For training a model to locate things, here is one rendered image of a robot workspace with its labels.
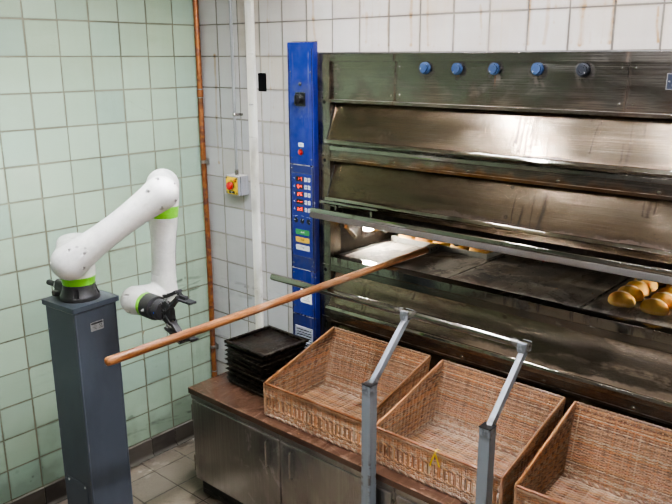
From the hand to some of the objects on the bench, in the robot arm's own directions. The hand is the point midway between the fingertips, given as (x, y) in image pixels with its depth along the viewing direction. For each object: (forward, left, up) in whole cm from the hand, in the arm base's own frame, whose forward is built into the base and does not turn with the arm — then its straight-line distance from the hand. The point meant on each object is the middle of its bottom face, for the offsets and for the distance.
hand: (192, 321), depth 255 cm
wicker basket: (+13, +73, -62) cm, 96 cm away
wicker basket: (+73, +69, -62) cm, 118 cm away
